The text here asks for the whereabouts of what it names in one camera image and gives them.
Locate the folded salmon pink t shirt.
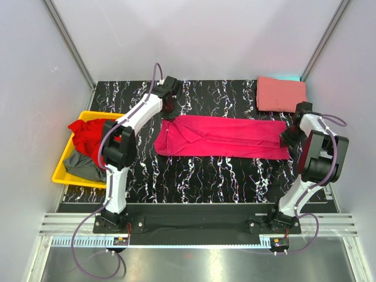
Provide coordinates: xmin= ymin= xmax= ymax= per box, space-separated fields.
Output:
xmin=256 ymin=76 xmax=307 ymax=113

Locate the grey t shirt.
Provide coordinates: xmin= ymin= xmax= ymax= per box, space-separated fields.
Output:
xmin=63 ymin=149 xmax=106 ymax=182

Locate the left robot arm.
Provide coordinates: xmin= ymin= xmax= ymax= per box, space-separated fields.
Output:
xmin=95 ymin=76 xmax=183 ymax=233

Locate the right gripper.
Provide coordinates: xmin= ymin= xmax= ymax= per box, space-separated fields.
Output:
xmin=279 ymin=125 xmax=307 ymax=149

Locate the magenta pink t shirt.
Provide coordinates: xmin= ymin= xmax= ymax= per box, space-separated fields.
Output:
xmin=154 ymin=115 xmax=290 ymax=160

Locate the left aluminium frame post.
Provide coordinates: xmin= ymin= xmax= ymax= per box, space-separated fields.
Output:
xmin=42 ymin=0 xmax=96 ymax=91

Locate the aluminium frame post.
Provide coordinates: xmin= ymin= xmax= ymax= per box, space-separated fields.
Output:
xmin=300 ymin=0 xmax=353 ymax=82
xmin=42 ymin=0 xmax=96 ymax=91

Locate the red t shirt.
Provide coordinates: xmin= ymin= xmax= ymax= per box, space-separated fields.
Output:
xmin=68 ymin=119 xmax=117 ymax=166

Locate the folded teal t shirt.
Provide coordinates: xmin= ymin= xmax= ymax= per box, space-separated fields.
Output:
xmin=273 ymin=75 xmax=301 ymax=82

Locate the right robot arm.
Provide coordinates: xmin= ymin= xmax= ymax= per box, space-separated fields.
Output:
xmin=266 ymin=102 xmax=349 ymax=233

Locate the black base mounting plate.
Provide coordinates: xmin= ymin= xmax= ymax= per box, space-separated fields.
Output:
xmin=57 ymin=202 xmax=337 ymax=246

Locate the aluminium rail profile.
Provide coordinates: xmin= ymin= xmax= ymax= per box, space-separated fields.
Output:
xmin=39 ymin=213 xmax=357 ymax=249

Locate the right aluminium frame post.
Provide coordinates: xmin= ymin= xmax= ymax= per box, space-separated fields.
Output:
xmin=300 ymin=0 xmax=353 ymax=82

